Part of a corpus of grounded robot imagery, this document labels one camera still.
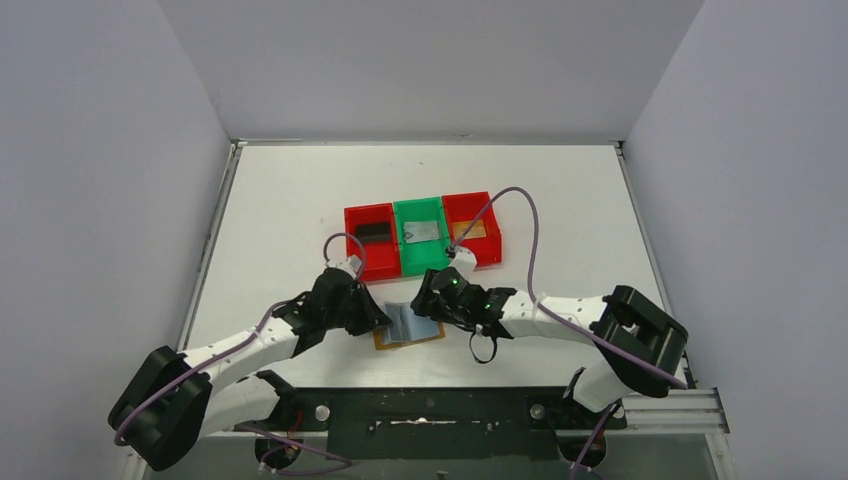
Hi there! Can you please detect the yellow leather card holder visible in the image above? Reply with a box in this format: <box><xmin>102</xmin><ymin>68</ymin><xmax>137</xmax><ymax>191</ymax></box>
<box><xmin>373</xmin><ymin>302</ymin><xmax>445</xmax><ymax>351</ymax></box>

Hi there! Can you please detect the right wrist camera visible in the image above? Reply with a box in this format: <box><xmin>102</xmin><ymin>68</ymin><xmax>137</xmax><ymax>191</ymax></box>
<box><xmin>449</xmin><ymin>247</ymin><xmax>477</xmax><ymax>276</ymax></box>

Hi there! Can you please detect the gold card in bin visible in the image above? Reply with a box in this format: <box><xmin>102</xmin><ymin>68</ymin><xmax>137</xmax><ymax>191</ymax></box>
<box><xmin>451</xmin><ymin>220</ymin><xmax>487</xmax><ymax>239</ymax></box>

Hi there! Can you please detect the red bin with gold card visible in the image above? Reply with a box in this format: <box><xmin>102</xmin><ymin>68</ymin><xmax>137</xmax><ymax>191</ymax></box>
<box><xmin>441</xmin><ymin>191</ymin><xmax>503</xmax><ymax>267</ymax></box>

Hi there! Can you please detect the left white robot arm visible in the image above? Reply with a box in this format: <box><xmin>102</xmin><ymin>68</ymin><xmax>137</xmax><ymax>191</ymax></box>
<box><xmin>107</xmin><ymin>267</ymin><xmax>392</xmax><ymax>471</ymax></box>

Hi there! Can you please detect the aluminium frame rail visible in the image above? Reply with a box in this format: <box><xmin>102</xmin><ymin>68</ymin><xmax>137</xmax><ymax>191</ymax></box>
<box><xmin>198</xmin><ymin>387</ymin><xmax>729</xmax><ymax>438</ymax></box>

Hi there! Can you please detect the silver card in bin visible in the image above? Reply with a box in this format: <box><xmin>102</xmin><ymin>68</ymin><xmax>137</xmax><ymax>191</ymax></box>
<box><xmin>403</xmin><ymin>220</ymin><xmax>441</xmax><ymax>244</ymax></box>

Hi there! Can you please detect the green plastic bin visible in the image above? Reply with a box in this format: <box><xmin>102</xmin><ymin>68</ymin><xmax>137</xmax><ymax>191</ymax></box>
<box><xmin>393</xmin><ymin>197</ymin><xmax>451</xmax><ymax>277</ymax></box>

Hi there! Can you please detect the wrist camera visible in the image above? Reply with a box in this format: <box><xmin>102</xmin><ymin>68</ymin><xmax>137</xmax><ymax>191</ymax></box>
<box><xmin>325</xmin><ymin>255</ymin><xmax>364</xmax><ymax>280</ymax></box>
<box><xmin>449</xmin><ymin>247</ymin><xmax>477</xmax><ymax>276</ymax></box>

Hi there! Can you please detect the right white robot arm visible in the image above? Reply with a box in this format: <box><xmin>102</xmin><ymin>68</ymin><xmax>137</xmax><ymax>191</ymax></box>
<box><xmin>411</xmin><ymin>267</ymin><xmax>688</xmax><ymax>427</ymax></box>

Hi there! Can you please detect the black card in bin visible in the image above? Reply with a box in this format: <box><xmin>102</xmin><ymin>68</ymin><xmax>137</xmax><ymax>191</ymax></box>
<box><xmin>354</xmin><ymin>222</ymin><xmax>393</xmax><ymax>244</ymax></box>

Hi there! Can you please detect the red bin with black card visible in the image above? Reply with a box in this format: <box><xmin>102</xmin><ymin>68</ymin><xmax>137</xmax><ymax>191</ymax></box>
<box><xmin>344</xmin><ymin>203</ymin><xmax>402</xmax><ymax>282</ymax></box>

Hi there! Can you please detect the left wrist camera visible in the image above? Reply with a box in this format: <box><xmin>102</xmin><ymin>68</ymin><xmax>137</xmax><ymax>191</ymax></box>
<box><xmin>325</xmin><ymin>255</ymin><xmax>364</xmax><ymax>280</ymax></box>

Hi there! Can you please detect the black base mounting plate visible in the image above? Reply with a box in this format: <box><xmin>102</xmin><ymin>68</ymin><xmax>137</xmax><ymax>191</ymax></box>
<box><xmin>252</xmin><ymin>387</ymin><xmax>601</xmax><ymax>460</ymax></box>

